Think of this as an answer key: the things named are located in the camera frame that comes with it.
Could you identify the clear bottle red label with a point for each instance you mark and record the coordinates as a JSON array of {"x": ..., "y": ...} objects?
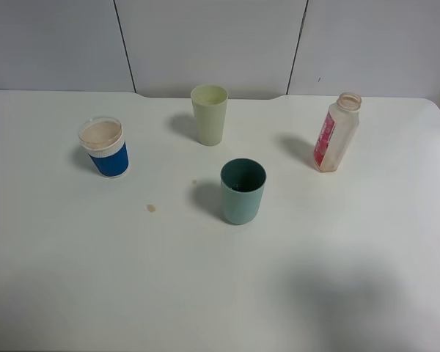
[{"x": 337, "y": 131}]

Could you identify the teal plastic cup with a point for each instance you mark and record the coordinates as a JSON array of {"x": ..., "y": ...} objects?
[{"x": 242, "y": 184}]

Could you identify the pale yellow plastic cup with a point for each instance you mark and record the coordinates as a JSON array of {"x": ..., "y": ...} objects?
[{"x": 209, "y": 106}]

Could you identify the blue sleeved clear cup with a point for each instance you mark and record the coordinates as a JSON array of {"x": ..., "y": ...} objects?
[{"x": 103, "y": 140}]

